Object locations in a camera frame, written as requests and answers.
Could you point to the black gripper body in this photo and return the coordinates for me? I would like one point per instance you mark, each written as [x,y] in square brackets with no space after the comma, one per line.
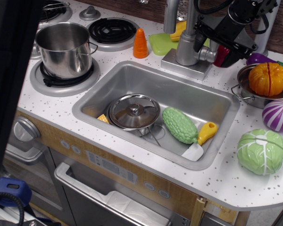
[229,30]

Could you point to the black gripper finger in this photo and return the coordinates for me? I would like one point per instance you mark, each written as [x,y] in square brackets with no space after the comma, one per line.
[231,56]
[200,38]

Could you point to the silver faucet lever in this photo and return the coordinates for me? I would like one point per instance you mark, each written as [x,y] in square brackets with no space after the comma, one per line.
[213,49]

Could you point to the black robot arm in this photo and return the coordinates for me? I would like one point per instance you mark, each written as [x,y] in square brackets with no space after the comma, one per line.
[256,8]

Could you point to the red toy pepper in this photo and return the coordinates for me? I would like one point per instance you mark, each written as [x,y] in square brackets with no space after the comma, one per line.
[219,56]

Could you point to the purple toy eggplant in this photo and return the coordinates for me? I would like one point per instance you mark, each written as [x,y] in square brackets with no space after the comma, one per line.
[257,58]

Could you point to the yellow toy banana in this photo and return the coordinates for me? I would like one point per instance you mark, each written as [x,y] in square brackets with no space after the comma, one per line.
[180,27]

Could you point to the silver toy faucet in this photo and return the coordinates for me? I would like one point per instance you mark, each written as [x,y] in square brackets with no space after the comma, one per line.
[184,60]

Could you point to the metal grater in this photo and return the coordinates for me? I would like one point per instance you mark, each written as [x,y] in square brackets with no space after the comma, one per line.
[182,10]

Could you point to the steel pan right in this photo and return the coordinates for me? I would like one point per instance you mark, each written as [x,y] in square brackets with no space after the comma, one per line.
[243,91]

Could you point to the green toy cutting board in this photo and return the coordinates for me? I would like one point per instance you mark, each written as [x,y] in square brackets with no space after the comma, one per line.
[162,43]

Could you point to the orange toy pumpkin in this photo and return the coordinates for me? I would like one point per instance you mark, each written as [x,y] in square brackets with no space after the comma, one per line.
[266,79]

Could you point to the silver sink basin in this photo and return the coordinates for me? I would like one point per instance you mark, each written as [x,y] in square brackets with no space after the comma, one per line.
[200,103]

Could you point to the orange toy carrot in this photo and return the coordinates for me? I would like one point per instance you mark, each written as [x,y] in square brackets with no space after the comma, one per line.
[140,48]

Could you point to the purple striped toy onion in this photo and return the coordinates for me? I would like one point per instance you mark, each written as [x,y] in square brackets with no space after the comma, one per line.
[272,115]

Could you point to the back right stove burner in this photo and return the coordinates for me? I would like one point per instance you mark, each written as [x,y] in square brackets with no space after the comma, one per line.
[112,34]

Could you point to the stove burner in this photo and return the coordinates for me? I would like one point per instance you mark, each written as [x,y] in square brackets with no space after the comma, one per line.
[52,87]
[112,34]
[54,11]

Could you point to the green toy bitter melon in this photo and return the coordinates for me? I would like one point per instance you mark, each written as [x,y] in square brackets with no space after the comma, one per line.
[180,125]

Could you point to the green toy cabbage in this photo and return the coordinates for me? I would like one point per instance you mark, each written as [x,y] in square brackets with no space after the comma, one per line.
[261,151]

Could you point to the steel pot lid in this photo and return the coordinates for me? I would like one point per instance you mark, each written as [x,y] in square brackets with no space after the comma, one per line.
[134,111]

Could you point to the small steel pot in sink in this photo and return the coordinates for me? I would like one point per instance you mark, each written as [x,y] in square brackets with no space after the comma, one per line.
[145,133]

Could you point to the grey stove knob top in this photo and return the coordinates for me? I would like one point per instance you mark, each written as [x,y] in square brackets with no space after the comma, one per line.
[89,14]

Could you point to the grey stove knob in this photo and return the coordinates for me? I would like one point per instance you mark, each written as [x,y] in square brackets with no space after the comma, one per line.
[89,14]
[35,54]

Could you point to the yellow toy corn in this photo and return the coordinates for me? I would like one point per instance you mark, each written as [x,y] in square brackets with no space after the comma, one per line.
[103,118]

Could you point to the tall steel pot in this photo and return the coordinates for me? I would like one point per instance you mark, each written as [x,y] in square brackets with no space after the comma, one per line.
[66,50]

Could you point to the back left stove burner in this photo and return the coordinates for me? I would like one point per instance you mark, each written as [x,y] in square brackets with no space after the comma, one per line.
[54,11]

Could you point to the grey control panel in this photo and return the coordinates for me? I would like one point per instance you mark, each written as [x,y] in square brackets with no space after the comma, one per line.
[112,167]

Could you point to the front left stove burner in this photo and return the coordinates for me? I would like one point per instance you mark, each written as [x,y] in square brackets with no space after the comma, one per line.
[52,87]

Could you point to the grey stove knob left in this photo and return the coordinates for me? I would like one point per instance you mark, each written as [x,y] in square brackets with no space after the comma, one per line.
[35,54]

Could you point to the silver oven dial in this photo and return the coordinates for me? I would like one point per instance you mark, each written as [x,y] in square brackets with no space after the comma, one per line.
[24,130]

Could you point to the yellow handled white spatula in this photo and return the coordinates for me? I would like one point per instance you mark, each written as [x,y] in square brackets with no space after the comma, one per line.
[195,151]

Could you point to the silver dishwasher door handle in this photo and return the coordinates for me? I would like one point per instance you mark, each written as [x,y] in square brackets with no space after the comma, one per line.
[96,200]

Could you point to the dark foreground post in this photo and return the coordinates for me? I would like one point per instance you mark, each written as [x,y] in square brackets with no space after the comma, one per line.
[19,20]

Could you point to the silver oven door handle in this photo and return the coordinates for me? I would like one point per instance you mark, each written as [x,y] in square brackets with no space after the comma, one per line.
[30,157]

